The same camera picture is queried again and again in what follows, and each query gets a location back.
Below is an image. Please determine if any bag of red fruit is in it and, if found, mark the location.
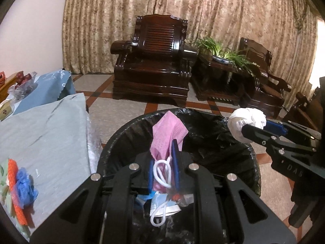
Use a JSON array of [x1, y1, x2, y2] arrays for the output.
[[7, 71, 38, 101]]

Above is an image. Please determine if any small tissue box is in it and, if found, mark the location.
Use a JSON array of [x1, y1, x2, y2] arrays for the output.
[[0, 100, 13, 121]]

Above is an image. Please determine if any dark wooden side table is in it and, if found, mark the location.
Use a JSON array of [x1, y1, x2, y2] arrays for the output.
[[191, 53, 252, 105]]

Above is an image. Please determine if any white paper ball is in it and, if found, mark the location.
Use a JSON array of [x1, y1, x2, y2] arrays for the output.
[[227, 108, 267, 144]]

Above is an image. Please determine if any blue plastic bag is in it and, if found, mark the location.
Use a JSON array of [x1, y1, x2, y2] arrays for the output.
[[15, 168, 38, 209]]

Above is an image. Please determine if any beige patterned curtain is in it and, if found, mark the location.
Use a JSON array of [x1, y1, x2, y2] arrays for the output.
[[62, 0, 320, 108]]

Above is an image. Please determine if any green potted plant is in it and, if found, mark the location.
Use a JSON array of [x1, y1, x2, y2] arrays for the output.
[[195, 36, 254, 76]]

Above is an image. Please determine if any black lined trash bin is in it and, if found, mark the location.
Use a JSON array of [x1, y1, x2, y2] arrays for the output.
[[97, 108, 262, 244]]

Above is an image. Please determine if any pink face mask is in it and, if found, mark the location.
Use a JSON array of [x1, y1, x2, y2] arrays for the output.
[[150, 111, 188, 193]]

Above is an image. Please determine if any dark wooden armchair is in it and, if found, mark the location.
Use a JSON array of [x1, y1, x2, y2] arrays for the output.
[[238, 37, 291, 118], [110, 14, 198, 107]]

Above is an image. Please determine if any darker blue tablecloth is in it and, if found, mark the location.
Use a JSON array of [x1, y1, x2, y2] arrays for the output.
[[13, 69, 76, 115]]

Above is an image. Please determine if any blue face mask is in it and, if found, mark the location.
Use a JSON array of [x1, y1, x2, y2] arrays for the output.
[[136, 191, 181, 228]]

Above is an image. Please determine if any light blue tablecloth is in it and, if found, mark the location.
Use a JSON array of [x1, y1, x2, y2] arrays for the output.
[[1, 94, 90, 232]]

